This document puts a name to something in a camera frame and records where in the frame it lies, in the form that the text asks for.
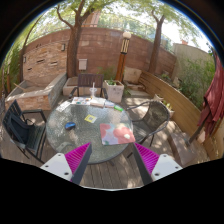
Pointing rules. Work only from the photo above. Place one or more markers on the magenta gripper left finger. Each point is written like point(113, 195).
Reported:
point(70, 166)

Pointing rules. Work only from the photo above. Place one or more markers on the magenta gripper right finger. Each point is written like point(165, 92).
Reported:
point(153, 166)

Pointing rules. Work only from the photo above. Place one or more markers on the blue computer mouse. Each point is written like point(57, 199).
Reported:
point(70, 125)

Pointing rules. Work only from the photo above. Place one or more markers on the white small object on pad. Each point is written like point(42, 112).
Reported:
point(127, 136)

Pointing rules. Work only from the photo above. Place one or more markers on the round glass patio table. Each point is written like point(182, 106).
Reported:
point(63, 141)

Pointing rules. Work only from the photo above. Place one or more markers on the yellow sticky note card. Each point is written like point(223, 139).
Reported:
point(90, 118)

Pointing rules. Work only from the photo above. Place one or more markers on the mesh metal chair right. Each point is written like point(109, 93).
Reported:
point(155, 120)

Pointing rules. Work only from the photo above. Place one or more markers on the black metal chair left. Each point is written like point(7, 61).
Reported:
point(27, 136)

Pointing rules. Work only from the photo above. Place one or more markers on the curved wooden bench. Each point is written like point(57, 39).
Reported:
point(186, 114)

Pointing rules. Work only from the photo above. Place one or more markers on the green marker pen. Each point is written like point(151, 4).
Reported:
point(118, 108)

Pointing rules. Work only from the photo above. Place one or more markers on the stack of papers books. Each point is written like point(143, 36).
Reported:
point(99, 102)

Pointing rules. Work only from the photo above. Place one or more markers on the stone raised planter bed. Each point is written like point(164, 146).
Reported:
point(44, 99)

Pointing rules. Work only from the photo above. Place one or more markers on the clear plastic cup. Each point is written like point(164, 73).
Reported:
point(93, 92)

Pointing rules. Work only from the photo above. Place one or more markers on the red folded patio umbrella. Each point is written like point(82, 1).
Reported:
point(213, 107)

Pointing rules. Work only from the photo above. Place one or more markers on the white square planter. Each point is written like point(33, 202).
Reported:
point(114, 90)

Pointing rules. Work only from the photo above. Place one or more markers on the dark wooden chair back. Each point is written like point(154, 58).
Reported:
point(90, 80)

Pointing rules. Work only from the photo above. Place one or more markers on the right tree trunk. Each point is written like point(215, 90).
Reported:
point(157, 41)

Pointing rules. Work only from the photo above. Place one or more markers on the tree trunk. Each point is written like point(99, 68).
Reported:
point(75, 32)
point(157, 41)

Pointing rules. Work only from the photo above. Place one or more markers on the left tree trunk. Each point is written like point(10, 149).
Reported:
point(75, 32)

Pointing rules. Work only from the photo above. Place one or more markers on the wooden garden lamp post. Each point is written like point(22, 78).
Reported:
point(122, 57)

